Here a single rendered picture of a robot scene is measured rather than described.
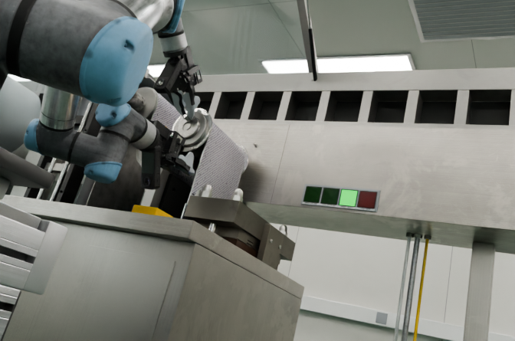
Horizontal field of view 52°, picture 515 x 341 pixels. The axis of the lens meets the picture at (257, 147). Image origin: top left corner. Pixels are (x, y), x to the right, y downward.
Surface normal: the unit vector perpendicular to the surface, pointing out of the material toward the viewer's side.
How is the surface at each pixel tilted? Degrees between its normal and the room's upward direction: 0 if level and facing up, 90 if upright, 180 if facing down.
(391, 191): 90
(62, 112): 132
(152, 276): 90
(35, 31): 110
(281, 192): 90
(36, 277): 90
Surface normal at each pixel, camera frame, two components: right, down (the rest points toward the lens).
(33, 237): 0.86, 0.04
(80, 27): 0.23, -0.30
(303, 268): -0.42, -0.42
